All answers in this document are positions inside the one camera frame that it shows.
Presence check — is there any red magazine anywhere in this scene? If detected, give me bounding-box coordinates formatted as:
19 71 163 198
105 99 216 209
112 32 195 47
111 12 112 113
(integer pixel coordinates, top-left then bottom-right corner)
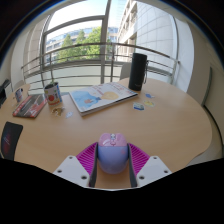
12 93 48 119

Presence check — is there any yellow round sticker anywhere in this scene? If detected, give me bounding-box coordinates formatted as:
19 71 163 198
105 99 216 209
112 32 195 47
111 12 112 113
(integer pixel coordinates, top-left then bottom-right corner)
143 99 156 108

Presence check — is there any pink and lilac computer mouse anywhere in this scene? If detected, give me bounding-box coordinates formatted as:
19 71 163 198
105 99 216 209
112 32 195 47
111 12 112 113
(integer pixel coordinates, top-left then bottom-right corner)
96 132 130 175

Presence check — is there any printed tin can planter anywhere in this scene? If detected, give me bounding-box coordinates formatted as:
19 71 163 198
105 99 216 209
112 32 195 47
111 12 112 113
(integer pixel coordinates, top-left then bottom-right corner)
43 79 63 107

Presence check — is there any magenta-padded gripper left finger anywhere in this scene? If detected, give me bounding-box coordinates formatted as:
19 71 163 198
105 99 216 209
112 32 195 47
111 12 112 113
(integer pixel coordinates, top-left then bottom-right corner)
53 142 99 188

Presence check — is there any light blue picture book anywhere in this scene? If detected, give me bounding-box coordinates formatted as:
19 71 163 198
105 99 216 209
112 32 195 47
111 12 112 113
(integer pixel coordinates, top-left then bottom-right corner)
68 81 139 117

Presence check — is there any grey metal balcony railing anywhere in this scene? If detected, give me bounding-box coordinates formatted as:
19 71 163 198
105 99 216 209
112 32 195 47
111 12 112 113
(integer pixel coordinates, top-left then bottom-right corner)
20 42 181 84

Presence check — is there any blue round sticker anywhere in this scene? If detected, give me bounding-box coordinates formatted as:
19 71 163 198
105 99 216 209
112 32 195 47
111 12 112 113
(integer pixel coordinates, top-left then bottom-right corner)
132 101 146 112

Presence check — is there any tall black drink bottle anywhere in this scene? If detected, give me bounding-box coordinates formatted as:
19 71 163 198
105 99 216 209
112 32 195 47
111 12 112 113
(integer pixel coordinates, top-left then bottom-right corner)
128 52 148 92

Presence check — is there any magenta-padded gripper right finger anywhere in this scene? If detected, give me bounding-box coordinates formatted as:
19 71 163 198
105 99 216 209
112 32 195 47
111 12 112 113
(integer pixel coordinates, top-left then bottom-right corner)
127 142 173 188

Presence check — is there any printed mug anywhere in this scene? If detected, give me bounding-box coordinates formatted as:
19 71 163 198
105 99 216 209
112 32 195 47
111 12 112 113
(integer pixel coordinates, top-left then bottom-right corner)
14 87 25 104

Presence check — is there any black red-printed mouse pad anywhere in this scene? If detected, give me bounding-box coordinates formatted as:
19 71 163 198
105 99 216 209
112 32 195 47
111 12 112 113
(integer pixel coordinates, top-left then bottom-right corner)
0 121 24 162

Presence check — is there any white chair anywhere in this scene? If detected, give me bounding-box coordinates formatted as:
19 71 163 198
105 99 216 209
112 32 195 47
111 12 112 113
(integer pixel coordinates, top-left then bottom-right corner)
119 62 133 82
12 79 26 93

